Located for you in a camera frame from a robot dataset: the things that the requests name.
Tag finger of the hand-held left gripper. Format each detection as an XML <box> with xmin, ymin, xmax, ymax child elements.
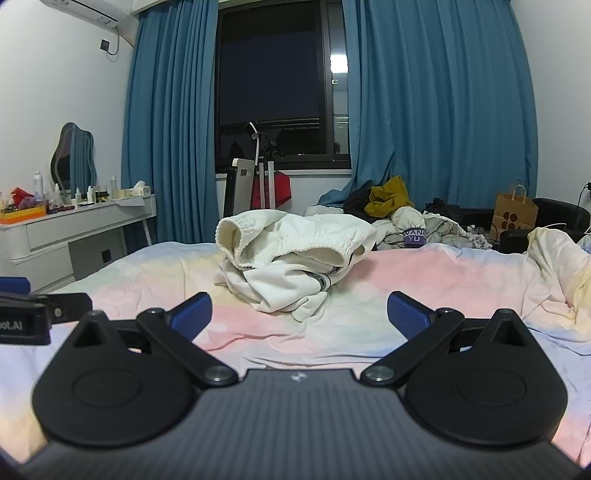
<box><xmin>0</xmin><ymin>277</ymin><xmax>49</xmax><ymax>308</ymax></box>
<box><xmin>46</xmin><ymin>292</ymin><xmax>94</xmax><ymax>326</ymax></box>

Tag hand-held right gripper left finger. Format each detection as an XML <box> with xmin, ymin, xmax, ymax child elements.
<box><xmin>69</xmin><ymin>292</ymin><xmax>240</xmax><ymax>387</ymax></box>

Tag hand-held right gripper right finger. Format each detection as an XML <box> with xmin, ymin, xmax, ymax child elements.
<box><xmin>360</xmin><ymin>291</ymin><xmax>532</xmax><ymax>388</ymax></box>

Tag white pants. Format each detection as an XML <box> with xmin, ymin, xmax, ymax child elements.
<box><xmin>215</xmin><ymin>210</ymin><xmax>378</xmax><ymax>324</ymax></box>

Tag white dressing table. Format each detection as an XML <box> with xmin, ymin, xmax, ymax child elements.
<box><xmin>0</xmin><ymin>194</ymin><xmax>158</xmax><ymax>291</ymax></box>

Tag orange tray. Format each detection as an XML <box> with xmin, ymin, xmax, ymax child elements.
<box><xmin>0</xmin><ymin>205</ymin><xmax>48</xmax><ymax>220</ymax></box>

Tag grey jacket with purple label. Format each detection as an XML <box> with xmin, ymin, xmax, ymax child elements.
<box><xmin>374</xmin><ymin>205</ymin><xmax>491</xmax><ymax>251</ymax></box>

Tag black bag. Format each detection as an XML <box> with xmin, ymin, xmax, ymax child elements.
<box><xmin>425</xmin><ymin>198</ymin><xmax>496</xmax><ymax>232</ymax></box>

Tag mustard garment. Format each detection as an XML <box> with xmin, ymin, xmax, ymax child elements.
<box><xmin>365</xmin><ymin>175</ymin><xmax>414</xmax><ymax>217</ymax></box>

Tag black garment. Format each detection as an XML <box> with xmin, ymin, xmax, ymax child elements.
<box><xmin>344</xmin><ymin>185</ymin><xmax>384</xmax><ymax>215</ymax></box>

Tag black round stool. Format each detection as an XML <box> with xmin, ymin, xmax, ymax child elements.
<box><xmin>499</xmin><ymin>230</ymin><xmax>532</xmax><ymax>254</ymax></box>

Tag cream tissue box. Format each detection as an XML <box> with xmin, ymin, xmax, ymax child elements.
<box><xmin>119</xmin><ymin>181</ymin><xmax>151</xmax><ymax>200</ymax></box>

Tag white garment stand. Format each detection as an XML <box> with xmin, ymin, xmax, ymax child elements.
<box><xmin>224</xmin><ymin>122</ymin><xmax>289</xmax><ymax>217</ymax></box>

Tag light blue cloth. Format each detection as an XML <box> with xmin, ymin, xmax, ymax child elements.
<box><xmin>318</xmin><ymin>182</ymin><xmax>352</xmax><ymax>208</ymax></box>

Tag wavy mirror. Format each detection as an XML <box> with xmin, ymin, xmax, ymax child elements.
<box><xmin>50</xmin><ymin>122</ymin><xmax>98</xmax><ymax>192</ymax></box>

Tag brown paper bag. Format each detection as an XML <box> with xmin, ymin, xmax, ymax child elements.
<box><xmin>492</xmin><ymin>184</ymin><xmax>539</xmax><ymax>232</ymax></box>

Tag red cloth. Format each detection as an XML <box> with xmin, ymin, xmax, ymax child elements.
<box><xmin>252</xmin><ymin>171</ymin><xmax>293</xmax><ymax>208</ymax></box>

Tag pale yellow quilt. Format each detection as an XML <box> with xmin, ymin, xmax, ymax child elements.
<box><xmin>526</xmin><ymin>226</ymin><xmax>591</xmax><ymax>317</ymax></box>

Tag black sofa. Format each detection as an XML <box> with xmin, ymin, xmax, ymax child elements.
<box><xmin>531</xmin><ymin>198</ymin><xmax>591</xmax><ymax>241</ymax></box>

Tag blue curtain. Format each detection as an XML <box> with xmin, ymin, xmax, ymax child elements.
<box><xmin>121</xmin><ymin>0</ymin><xmax>220</xmax><ymax>245</ymax></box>
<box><xmin>342</xmin><ymin>0</ymin><xmax>539</xmax><ymax>208</ymax></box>

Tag dark window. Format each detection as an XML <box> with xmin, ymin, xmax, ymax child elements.
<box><xmin>215</xmin><ymin>0</ymin><xmax>352</xmax><ymax>174</ymax></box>

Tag white air conditioner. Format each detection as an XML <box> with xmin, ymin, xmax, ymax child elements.
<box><xmin>39</xmin><ymin>0</ymin><xmax>127</xmax><ymax>24</ymax></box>

